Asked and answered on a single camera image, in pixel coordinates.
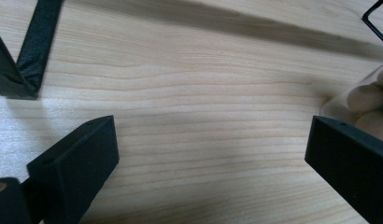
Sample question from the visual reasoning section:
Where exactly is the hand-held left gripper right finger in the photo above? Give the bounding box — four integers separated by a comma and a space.
304, 115, 383, 224

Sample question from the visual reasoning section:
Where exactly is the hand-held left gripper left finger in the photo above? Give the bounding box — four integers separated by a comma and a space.
26, 115, 121, 224

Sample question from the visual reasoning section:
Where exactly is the black metal bracket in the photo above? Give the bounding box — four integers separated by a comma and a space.
0, 0, 65, 101

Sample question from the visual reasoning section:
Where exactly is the black wire frame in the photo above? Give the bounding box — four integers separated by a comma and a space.
362, 0, 383, 49

